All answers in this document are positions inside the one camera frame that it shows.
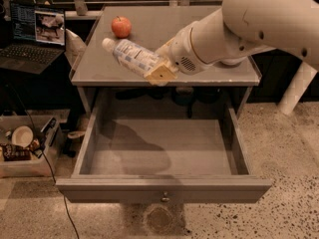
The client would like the grey cabinet with counter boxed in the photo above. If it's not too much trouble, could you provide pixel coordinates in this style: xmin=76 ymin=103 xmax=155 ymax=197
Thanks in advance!
xmin=72 ymin=6 xmax=261 ymax=113

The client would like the open grey top drawer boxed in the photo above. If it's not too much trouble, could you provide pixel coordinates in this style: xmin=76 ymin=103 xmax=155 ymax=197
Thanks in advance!
xmin=57 ymin=89 xmax=271 ymax=204

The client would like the clear plastic storage bin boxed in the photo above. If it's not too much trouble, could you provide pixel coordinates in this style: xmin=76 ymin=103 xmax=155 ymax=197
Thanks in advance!
xmin=0 ymin=116 xmax=64 ymax=177

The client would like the black open laptop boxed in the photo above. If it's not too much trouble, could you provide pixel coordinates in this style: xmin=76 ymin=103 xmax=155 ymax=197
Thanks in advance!
xmin=0 ymin=2 xmax=66 ymax=74

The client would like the red apple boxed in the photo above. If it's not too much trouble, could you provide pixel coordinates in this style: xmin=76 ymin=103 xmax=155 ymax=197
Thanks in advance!
xmin=111 ymin=16 xmax=132 ymax=39

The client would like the white plastic bag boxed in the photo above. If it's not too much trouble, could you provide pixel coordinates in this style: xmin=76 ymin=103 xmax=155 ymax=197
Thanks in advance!
xmin=65 ymin=29 xmax=87 ymax=66

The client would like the black power cable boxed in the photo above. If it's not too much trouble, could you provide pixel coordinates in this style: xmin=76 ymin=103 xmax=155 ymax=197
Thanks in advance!
xmin=6 ymin=83 xmax=80 ymax=239

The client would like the blue plastic water bottle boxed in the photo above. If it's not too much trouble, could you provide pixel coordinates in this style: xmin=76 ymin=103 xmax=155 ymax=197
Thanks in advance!
xmin=102 ymin=38 xmax=163 ymax=78

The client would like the brown snack packet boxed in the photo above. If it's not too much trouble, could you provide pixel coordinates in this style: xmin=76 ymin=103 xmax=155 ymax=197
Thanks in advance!
xmin=0 ymin=144 xmax=31 ymax=161

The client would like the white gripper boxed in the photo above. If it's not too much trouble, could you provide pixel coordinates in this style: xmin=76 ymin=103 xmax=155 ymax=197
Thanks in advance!
xmin=144 ymin=25 xmax=213 ymax=87

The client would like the white ceramic bowl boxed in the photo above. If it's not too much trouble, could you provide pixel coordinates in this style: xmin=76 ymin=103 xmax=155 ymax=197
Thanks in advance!
xmin=220 ymin=57 xmax=245 ymax=67

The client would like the small white bowl in bin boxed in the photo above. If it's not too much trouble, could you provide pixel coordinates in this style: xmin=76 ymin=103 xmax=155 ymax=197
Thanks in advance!
xmin=11 ymin=125 xmax=33 ymax=147

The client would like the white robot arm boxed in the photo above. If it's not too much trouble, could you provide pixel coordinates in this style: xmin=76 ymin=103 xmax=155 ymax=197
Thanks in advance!
xmin=145 ymin=0 xmax=319 ymax=115

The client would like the brass drawer knob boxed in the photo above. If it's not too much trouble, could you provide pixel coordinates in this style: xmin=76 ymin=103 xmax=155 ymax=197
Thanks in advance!
xmin=160 ymin=191 xmax=170 ymax=203

